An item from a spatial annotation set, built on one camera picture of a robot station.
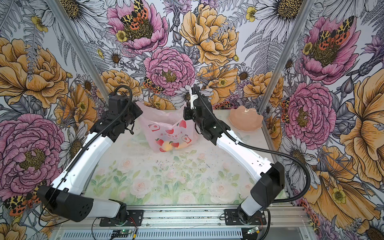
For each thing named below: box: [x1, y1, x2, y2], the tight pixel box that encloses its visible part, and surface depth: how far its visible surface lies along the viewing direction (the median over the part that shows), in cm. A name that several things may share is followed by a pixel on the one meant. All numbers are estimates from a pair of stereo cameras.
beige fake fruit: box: [163, 141, 173, 152], surface depth 94 cm
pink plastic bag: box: [136, 101, 196, 152], surface depth 87 cm
